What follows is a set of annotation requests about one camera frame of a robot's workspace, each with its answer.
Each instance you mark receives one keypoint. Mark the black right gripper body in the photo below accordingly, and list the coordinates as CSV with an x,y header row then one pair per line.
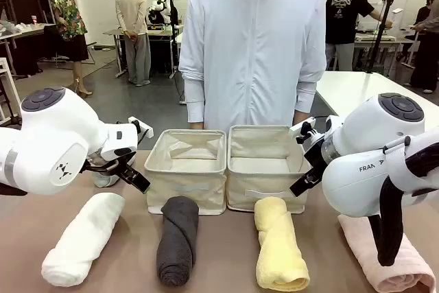
x,y
317,155

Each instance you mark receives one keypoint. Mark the white side table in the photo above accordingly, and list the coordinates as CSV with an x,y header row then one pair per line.
x,y
360,83

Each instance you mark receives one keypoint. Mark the beige fabric bin creased liner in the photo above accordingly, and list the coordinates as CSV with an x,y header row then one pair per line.
x,y
185,186

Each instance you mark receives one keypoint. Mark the grey background work table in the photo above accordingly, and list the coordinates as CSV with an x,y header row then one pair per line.
x,y
161,34

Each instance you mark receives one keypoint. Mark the white shelf frame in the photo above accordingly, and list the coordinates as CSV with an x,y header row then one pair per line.
x,y
10,80

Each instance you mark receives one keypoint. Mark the woman in floral blouse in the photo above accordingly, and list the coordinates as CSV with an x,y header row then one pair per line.
x,y
68,15

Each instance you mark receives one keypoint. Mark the white towel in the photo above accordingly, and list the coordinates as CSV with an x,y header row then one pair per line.
x,y
82,238

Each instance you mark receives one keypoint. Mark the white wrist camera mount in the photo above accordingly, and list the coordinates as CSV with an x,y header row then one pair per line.
x,y
145,127
302,126

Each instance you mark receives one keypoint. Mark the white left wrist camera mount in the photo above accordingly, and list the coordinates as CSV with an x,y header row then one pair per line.
x,y
145,127

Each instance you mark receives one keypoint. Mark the dark grey twisted towel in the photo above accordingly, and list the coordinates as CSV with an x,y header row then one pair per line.
x,y
178,238

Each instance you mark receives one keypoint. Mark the yellow towel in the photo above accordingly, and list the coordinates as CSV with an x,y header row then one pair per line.
x,y
278,252

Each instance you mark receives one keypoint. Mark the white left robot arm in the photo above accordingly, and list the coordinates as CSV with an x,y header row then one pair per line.
x,y
51,135

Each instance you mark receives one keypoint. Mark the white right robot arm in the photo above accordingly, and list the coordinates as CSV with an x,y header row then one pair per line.
x,y
374,155

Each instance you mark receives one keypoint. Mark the person's left hand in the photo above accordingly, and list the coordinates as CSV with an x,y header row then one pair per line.
x,y
302,117

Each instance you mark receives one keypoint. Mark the man in black t-shirt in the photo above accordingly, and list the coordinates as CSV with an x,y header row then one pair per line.
x,y
343,15

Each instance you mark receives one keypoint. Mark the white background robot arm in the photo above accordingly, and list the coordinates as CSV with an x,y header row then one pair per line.
x,y
159,5

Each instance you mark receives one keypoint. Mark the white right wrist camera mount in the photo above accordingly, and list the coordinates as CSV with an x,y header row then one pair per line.
x,y
302,126

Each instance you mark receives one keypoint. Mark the person's right hand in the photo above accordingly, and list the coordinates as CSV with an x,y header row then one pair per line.
x,y
197,126

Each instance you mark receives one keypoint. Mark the man in beige sweater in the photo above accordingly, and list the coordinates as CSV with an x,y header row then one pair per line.
x,y
133,25

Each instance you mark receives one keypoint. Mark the person in white jacket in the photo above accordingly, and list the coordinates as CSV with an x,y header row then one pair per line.
x,y
254,49

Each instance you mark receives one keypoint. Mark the grey desk with clutter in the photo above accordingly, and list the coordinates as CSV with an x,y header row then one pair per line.
x,y
20,30

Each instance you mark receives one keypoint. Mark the person with face mask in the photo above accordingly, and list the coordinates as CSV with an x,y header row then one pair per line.
x,y
427,49

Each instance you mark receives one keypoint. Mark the black camera tripod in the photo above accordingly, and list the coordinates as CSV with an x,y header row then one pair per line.
x,y
380,32

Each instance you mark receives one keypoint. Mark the pink towel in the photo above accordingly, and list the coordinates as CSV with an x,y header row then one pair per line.
x,y
356,238

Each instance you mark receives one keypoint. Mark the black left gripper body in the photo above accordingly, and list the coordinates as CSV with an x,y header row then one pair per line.
x,y
109,161

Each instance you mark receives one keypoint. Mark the grey cluttered background table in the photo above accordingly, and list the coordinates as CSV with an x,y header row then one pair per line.
x,y
370,37

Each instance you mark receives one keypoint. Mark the beige fabric bin smooth liner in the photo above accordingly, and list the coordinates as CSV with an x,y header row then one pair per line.
x,y
264,183

